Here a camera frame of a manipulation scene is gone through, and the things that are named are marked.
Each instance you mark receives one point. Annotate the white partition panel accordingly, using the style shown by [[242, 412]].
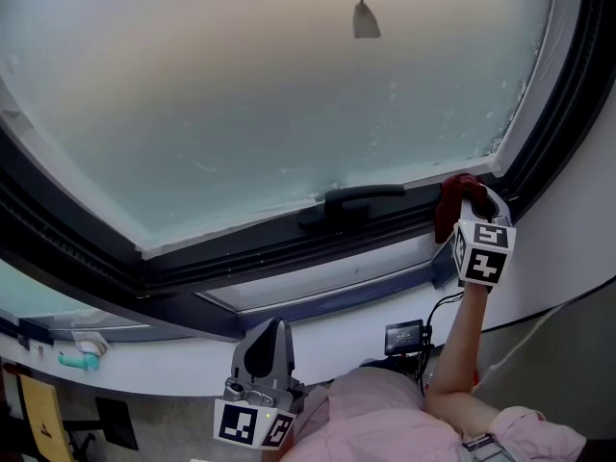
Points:
[[558, 368]]

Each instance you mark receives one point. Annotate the person's right forearm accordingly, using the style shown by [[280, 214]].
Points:
[[457, 349]]

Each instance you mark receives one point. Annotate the dark grey window frame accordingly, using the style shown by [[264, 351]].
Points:
[[168, 311]]

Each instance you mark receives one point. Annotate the person's pink shirt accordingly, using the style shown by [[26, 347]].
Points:
[[366, 421]]

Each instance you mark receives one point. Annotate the yellow chair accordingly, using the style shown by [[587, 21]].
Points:
[[41, 417]]

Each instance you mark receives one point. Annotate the white tape roll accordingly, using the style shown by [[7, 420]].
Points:
[[91, 348]]

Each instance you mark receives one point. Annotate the openable frosted window sash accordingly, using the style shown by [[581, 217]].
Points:
[[240, 113]]

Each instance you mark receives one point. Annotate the large fixed frosted window pane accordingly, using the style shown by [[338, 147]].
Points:
[[38, 301]]

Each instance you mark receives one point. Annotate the small black display device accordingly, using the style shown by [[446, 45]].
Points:
[[403, 339]]

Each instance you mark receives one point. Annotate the small dark window latch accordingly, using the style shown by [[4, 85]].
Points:
[[24, 342]]

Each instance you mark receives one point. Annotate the red wiping cloth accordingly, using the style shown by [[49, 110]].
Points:
[[447, 205]]

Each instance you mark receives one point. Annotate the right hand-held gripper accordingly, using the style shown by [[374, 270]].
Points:
[[486, 253]]

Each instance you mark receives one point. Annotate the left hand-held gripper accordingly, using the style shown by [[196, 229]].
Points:
[[236, 421]]

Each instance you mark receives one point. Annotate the teal plastic tool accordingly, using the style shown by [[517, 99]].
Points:
[[77, 361]]

